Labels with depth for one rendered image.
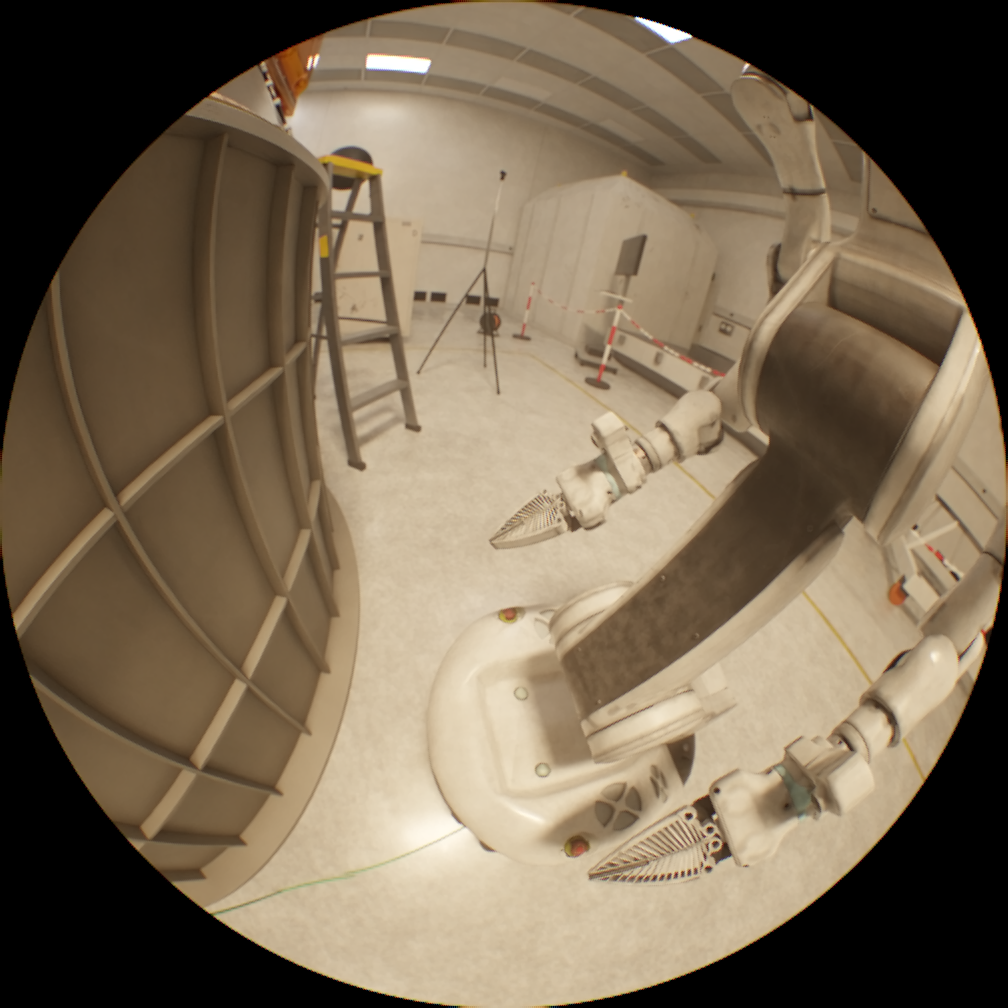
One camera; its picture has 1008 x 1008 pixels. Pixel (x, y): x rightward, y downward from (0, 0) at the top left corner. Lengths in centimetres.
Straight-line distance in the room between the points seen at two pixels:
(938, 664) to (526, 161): 923
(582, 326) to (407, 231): 315
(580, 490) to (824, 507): 31
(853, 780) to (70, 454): 65
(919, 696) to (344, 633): 118
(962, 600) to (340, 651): 123
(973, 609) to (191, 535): 88
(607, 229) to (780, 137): 535
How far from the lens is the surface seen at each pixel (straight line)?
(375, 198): 204
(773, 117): 61
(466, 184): 852
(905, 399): 28
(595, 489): 47
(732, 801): 35
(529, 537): 48
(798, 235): 64
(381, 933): 104
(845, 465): 30
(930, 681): 41
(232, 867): 110
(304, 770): 99
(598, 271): 579
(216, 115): 46
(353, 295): 404
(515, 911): 102
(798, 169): 63
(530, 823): 61
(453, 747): 62
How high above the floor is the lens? 96
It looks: 38 degrees down
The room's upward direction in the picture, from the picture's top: 13 degrees clockwise
